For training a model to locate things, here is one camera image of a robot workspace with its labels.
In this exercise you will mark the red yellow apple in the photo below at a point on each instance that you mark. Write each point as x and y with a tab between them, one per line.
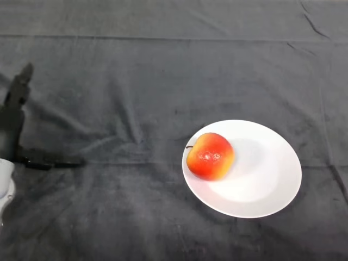
210	156

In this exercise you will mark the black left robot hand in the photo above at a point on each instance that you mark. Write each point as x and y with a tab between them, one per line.
12	119

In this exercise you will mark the black cloth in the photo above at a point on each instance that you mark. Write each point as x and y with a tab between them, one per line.
163	81

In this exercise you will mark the white round plate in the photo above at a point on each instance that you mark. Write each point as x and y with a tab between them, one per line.
258	176

